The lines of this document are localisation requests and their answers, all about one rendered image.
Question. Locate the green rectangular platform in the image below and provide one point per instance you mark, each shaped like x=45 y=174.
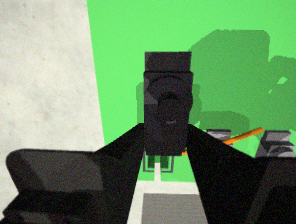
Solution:
x=243 y=60

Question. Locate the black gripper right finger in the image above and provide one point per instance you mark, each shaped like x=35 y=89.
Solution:
x=234 y=186

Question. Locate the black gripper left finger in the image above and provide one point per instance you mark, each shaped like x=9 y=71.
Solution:
x=109 y=174

